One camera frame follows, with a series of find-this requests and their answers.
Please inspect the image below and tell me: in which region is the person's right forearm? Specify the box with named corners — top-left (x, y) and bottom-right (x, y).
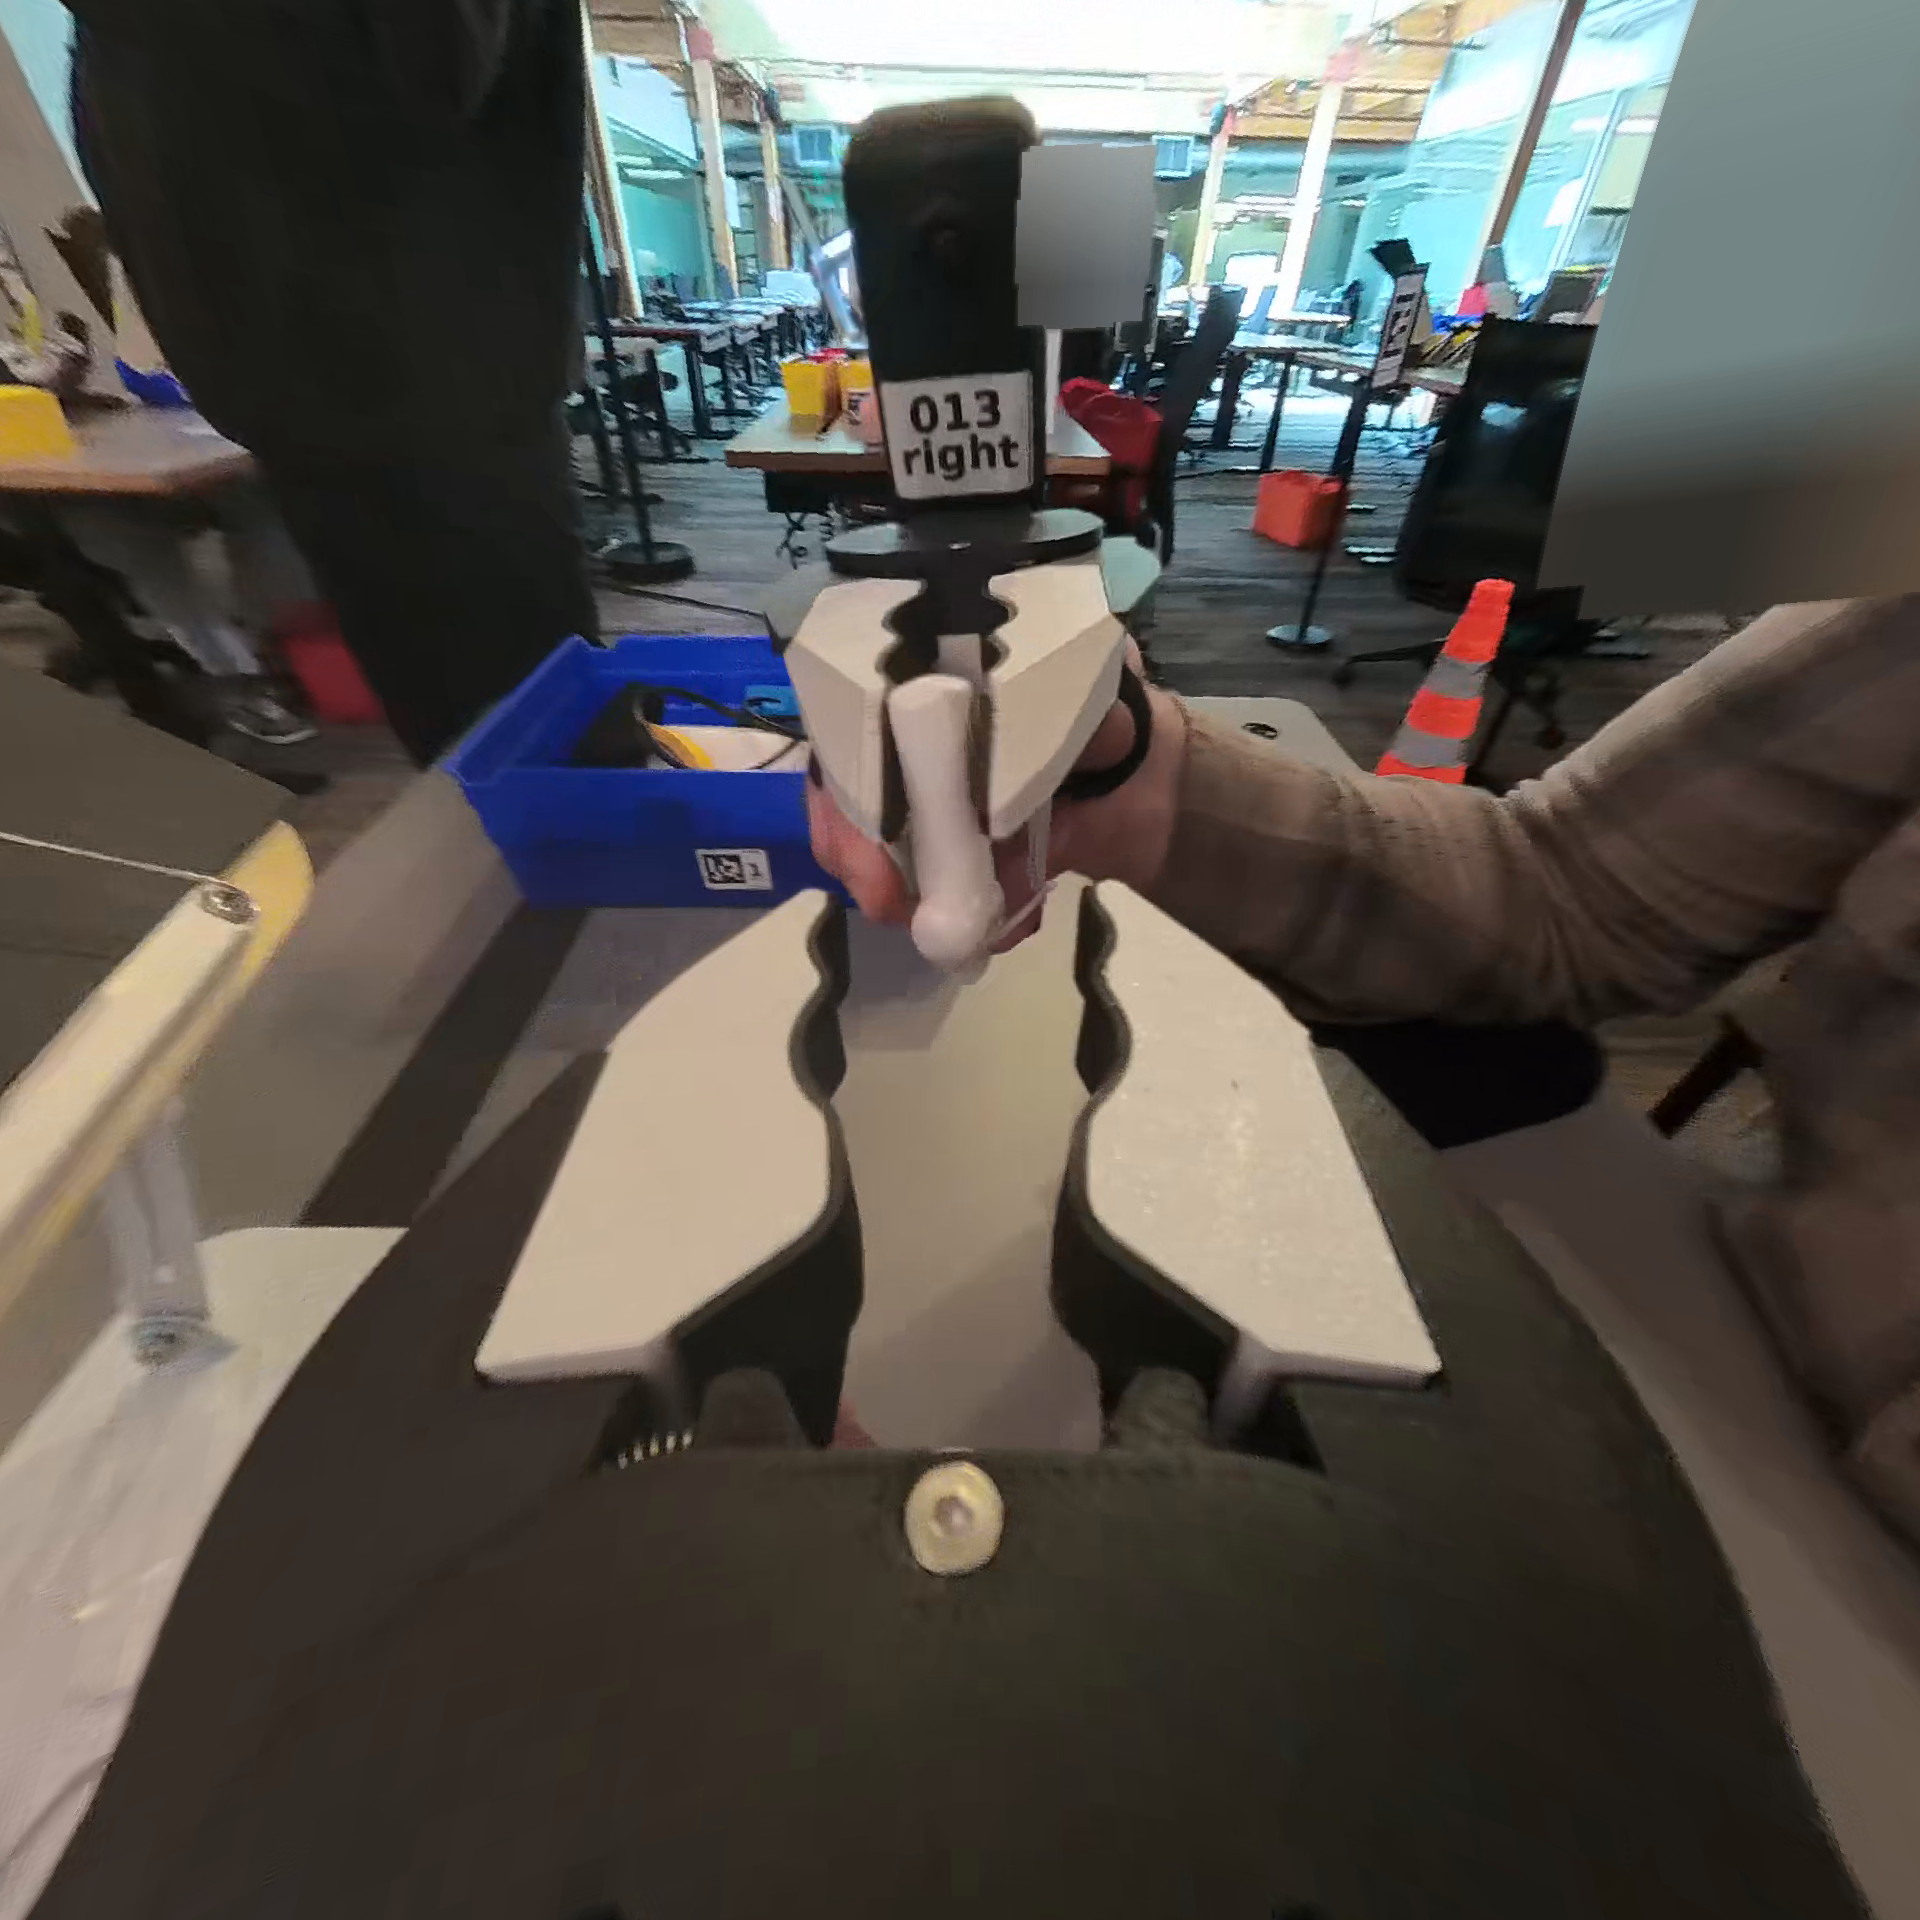
top-left (1140, 595), bottom-right (1920, 1042)

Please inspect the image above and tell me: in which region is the white rounded pad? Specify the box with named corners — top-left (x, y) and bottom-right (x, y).
top-left (0, 1224), bottom-right (411, 1899)

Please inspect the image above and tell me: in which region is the thin wire with white tip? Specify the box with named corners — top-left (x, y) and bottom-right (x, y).
top-left (0, 829), bottom-right (260, 924)

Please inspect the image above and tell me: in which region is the red bag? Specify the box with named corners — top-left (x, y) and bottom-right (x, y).
top-left (283, 612), bottom-right (389, 730)

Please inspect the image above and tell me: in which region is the black wood-rimmed board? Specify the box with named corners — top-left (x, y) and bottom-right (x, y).
top-left (0, 662), bottom-right (317, 1448)

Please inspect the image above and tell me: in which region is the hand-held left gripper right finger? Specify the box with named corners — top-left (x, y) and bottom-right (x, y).
top-left (1058, 880), bottom-right (1440, 1440)

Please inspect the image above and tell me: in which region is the person's right hand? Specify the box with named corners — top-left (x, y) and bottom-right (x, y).
top-left (802, 677), bottom-right (1195, 950)

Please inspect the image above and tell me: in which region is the blue plastic bin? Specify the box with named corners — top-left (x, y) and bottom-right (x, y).
top-left (451, 635), bottom-right (845, 912)

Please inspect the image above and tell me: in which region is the black office chair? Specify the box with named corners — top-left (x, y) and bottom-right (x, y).
top-left (1060, 283), bottom-right (1250, 578)
top-left (1339, 313), bottom-right (1608, 680)

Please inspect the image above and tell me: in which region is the orange traffic cone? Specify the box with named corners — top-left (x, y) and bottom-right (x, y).
top-left (1374, 577), bottom-right (1520, 792)

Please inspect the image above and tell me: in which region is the person's plaid shirt torso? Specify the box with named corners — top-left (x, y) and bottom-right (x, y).
top-left (1712, 991), bottom-right (1920, 1547)

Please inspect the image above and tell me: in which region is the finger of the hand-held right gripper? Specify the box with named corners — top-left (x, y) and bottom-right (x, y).
top-left (784, 578), bottom-right (939, 852)
top-left (973, 564), bottom-right (1132, 833)

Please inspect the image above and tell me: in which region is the orange bin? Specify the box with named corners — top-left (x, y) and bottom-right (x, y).
top-left (1252, 468), bottom-right (1349, 554)

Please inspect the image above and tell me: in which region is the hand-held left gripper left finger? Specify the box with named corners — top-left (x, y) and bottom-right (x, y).
top-left (480, 892), bottom-right (865, 1440)

